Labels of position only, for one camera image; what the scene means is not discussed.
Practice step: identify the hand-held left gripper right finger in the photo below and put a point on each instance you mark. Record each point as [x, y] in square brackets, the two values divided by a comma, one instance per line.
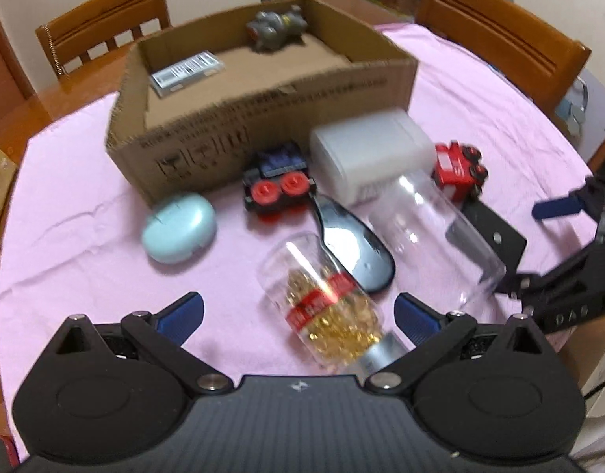
[414, 318]

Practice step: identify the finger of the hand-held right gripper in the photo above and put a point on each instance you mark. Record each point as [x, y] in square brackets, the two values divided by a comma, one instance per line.
[553, 208]
[524, 283]

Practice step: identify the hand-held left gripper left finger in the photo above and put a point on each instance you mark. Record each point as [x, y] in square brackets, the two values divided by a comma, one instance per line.
[184, 311]

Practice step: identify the black square plate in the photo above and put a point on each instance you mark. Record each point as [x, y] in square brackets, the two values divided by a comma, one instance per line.
[504, 236]

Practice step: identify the teal earbuds case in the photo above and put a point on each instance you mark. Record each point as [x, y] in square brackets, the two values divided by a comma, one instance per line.
[179, 229]

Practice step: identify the golden capsule bottle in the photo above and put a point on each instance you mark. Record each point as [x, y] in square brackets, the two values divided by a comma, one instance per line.
[327, 305]

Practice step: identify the clear plastic jar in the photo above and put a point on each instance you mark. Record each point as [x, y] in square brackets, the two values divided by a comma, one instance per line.
[420, 226]

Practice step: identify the black computer mouse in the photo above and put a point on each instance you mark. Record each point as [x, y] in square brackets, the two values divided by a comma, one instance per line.
[354, 246]

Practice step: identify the red toy train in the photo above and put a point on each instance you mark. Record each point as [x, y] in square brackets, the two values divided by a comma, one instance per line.
[457, 167]

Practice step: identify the white plastic box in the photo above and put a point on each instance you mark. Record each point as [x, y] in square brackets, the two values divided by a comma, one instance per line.
[366, 150]

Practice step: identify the brown cardboard box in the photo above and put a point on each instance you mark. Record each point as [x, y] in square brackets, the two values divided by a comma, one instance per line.
[263, 108]

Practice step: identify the pink tablecloth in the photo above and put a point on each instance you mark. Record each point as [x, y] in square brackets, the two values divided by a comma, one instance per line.
[100, 236]

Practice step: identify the grey card pack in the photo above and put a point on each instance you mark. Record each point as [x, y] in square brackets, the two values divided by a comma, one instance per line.
[187, 73]

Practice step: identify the grey toy animal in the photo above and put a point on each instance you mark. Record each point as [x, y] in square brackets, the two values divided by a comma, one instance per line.
[275, 27]

